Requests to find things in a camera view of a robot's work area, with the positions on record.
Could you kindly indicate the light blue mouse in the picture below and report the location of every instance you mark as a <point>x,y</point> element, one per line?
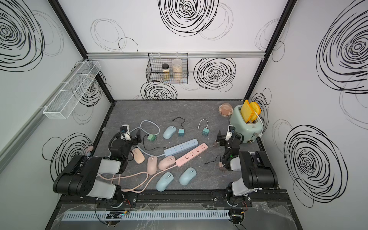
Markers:
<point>164,181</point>
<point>187,176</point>

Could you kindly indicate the grey cable duct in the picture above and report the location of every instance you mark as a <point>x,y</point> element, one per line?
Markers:
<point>146,215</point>

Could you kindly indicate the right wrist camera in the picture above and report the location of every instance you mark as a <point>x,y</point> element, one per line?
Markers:
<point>230,131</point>

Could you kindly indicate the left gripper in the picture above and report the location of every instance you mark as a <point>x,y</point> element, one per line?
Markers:
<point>138,138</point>

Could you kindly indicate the pink mouse upright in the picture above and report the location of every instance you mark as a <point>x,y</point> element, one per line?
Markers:
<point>152,165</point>

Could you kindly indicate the blue power strip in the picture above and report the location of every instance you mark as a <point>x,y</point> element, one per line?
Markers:
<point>184,147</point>

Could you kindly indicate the pink glass bowl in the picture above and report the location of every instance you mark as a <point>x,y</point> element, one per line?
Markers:
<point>225,110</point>

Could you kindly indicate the pink charger plug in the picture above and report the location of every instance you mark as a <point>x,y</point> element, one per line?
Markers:
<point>221,167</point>

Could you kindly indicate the white wire shelf basket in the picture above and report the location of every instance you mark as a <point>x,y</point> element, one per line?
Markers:
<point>72,90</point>

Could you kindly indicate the peach mouse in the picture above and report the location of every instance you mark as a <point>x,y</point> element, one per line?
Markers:
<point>138,156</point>

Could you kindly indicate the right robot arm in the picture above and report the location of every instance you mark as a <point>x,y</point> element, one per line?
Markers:
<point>257,172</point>

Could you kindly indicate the brown lid spice jar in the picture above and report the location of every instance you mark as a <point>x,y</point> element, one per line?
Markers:
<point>166,71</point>

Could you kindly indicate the teal charger cube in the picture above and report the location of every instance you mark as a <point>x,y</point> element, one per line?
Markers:
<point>205,132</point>
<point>181,132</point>

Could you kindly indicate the white lid tall jar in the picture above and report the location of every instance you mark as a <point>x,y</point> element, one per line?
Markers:
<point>177,67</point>

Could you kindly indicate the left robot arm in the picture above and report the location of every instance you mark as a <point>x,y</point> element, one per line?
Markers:
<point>79,177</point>

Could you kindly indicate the pink power strip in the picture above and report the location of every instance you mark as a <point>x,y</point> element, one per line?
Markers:
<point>191,155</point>

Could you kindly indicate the black wire basket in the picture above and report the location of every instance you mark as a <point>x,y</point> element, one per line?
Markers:
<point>154,72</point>

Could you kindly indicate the light green charger cube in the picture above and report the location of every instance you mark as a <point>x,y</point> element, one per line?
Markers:
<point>151,137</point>

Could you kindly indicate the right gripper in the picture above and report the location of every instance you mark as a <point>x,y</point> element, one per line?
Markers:
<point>223,137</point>

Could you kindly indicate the blue mouse behind strip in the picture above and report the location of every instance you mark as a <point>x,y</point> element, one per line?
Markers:
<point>169,132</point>

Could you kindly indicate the yellow toast slice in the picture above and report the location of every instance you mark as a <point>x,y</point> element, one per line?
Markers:
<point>250,111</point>

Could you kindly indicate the mint green toaster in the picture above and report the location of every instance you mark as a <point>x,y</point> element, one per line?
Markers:
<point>250,131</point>

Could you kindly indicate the pink mouse sideways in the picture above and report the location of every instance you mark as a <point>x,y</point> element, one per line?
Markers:
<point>167,162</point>

